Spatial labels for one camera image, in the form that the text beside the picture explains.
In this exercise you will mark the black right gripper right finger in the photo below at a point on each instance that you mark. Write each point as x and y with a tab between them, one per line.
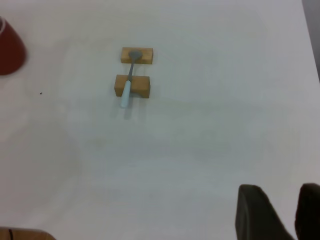
310	212

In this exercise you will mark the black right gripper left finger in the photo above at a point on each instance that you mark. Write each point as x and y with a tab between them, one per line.
257	215

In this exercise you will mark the red ceramic mug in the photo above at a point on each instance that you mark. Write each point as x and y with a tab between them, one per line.
10	50

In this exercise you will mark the arched wooden block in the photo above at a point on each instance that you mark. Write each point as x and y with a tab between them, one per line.
141	83

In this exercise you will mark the flat rectangular wooden block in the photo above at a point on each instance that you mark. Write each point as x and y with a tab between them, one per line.
147	56

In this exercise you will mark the brown wooden board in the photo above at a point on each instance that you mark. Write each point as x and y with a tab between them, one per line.
27	235

